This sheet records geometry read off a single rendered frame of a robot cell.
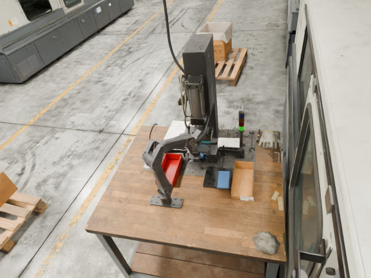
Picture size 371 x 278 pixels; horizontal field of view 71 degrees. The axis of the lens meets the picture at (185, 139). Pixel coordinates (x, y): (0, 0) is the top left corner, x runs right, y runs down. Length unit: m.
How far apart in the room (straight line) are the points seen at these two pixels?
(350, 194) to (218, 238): 0.91
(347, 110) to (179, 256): 1.67
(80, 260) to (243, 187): 1.69
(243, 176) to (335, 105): 0.90
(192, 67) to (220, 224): 0.88
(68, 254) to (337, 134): 2.48
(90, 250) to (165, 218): 1.30
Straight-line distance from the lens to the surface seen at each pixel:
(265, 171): 1.76
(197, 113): 1.55
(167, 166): 1.82
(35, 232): 3.16
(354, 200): 0.69
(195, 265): 2.17
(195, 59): 1.47
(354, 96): 1.02
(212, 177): 1.69
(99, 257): 2.67
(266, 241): 1.45
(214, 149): 1.77
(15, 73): 6.34
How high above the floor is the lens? 2.20
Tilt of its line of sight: 40 degrees down
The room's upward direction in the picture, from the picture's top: 10 degrees counter-clockwise
